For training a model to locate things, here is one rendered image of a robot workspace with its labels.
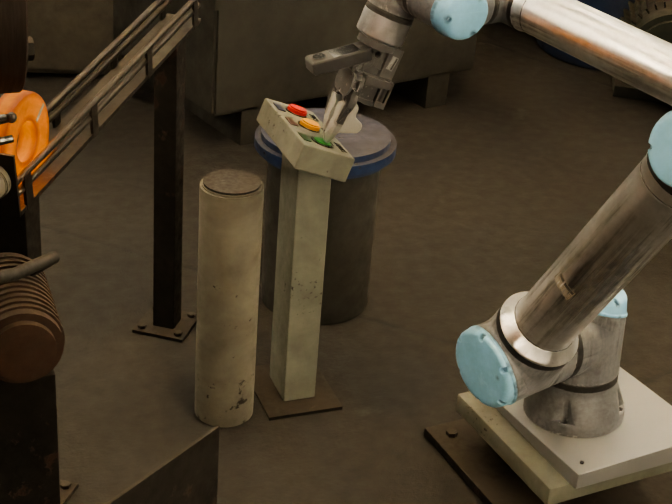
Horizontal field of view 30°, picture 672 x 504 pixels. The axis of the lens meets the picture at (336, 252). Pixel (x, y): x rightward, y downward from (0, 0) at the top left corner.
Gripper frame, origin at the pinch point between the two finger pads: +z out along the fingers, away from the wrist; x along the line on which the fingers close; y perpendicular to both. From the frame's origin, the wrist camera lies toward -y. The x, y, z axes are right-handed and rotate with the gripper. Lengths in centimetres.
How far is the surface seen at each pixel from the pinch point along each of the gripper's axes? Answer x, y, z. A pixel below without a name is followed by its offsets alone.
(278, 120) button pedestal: 9.4, -5.5, 2.5
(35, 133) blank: -12, -54, 10
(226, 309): -2.4, -5.8, 37.9
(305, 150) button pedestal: -4.6, -4.8, 2.5
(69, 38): 197, 2, 49
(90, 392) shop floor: 17, -18, 72
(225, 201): -2.0, -14.3, 16.8
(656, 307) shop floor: 20, 113, 24
